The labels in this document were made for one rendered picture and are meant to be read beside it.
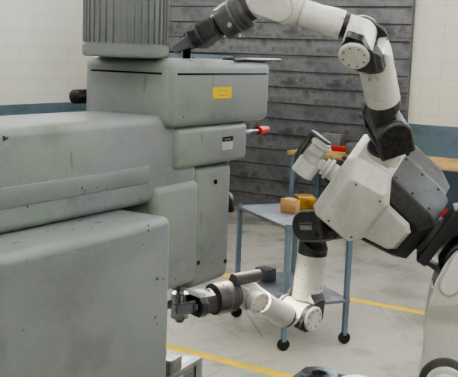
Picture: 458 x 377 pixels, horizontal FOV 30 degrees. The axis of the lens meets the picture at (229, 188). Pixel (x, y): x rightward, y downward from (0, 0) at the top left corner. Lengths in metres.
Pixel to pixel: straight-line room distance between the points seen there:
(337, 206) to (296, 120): 8.02
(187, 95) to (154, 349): 0.59
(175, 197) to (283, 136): 8.52
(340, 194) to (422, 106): 7.55
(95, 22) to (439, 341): 1.29
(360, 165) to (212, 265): 0.48
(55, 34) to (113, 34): 9.49
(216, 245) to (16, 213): 0.75
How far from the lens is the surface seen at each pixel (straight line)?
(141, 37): 1.97
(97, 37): 1.98
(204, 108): 2.10
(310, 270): 2.63
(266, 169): 10.69
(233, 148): 2.25
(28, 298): 1.55
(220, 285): 2.40
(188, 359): 2.59
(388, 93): 2.24
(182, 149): 2.05
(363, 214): 2.40
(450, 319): 2.51
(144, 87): 2.03
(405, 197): 2.38
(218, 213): 2.26
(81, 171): 1.79
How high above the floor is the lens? 1.91
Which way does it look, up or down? 9 degrees down
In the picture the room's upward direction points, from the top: 2 degrees clockwise
